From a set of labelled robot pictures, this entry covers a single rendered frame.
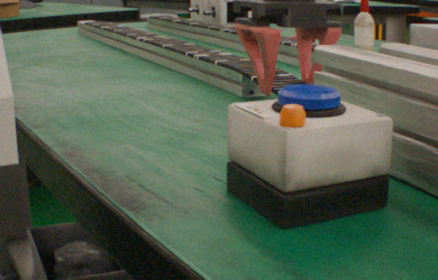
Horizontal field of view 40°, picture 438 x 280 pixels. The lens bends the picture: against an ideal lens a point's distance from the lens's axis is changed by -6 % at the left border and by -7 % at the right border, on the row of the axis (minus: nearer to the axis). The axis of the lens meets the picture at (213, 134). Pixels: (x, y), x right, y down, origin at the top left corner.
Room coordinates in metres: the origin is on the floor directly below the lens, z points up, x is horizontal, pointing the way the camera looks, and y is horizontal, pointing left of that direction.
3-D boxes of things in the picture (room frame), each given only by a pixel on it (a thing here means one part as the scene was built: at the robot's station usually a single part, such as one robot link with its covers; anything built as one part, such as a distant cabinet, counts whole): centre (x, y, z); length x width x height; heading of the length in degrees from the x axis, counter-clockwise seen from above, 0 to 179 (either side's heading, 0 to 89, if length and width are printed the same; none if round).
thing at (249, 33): (0.66, -0.07, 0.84); 0.07 x 0.07 x 0.09; 23
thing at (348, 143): (0.39, -0.07, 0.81); 0.10 x 0.08 x 0.06; 114
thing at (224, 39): (1.25, -0.03, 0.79); 0.96 x 0.04 x 0.03; 24
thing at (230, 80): (1.18, 0.14, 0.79); 0.96 x 0.04 x 0.03; 24
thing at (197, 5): (1.69, 0.01, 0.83); 0.11 x 0.10 x 0.10; 110
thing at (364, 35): (1.16, -0.28, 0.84); 0.04 x 0.04 x 0.12
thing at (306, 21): (0.67, -0.09, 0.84); 0.07 x 0.07 x 0.09; 23
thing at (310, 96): (0.39, -0.06, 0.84); 0.04 x 0.04 x 0.02
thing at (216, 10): (1.57, -0.03, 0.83); 0.11 x 0.10 x 0.10; 114
